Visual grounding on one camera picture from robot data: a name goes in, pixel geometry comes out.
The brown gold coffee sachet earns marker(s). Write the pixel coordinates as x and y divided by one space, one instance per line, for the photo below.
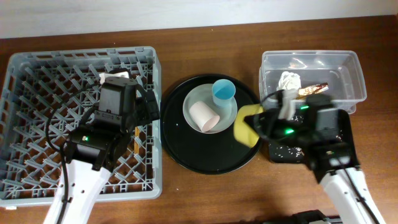
311 90

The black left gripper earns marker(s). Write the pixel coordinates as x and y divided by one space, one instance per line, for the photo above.
148 106

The pink cup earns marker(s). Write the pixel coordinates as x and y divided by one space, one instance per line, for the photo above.
204 117

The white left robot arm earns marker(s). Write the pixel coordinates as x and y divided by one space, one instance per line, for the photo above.
91 151

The light blue cup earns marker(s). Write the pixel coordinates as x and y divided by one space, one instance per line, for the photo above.
223 91

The food scraps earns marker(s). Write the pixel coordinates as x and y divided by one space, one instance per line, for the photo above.
284 153

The black rectangular tray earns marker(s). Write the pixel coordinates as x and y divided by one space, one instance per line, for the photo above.
343 135

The grey dishwasher rack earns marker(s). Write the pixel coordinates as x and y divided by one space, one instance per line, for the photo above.
43 97

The yellow bowl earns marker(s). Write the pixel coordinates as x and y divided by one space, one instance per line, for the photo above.
243 129

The white plate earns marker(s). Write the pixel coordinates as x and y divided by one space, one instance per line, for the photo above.
204 93

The clear plastic bin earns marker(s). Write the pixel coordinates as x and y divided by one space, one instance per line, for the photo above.
340 69

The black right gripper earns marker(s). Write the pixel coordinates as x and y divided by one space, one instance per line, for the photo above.
267 123

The white napkin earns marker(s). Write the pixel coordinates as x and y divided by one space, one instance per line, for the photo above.
289 81

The wooden chopstick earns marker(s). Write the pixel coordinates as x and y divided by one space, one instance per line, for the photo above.
136 140

